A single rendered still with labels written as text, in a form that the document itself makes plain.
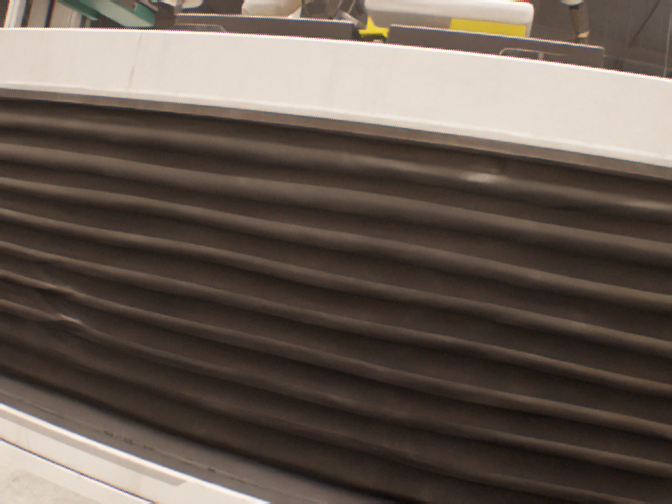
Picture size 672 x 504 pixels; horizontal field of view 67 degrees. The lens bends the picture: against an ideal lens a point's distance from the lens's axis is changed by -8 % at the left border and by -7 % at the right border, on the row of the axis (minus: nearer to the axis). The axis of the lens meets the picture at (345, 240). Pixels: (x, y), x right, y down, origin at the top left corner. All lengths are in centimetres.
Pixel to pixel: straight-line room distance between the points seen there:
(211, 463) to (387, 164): 33
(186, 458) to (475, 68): 45
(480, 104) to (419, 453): 31
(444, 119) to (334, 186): 12
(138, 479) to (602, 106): 53
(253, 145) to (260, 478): 32
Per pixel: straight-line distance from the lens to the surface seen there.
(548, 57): 92
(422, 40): 115
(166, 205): 59
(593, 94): 48
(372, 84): 48
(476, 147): 49
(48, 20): 241
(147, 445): 60
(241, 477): 56
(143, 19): 243
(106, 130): 64
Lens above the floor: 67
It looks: 1 degrees down
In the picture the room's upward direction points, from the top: 10 degrees clockwise
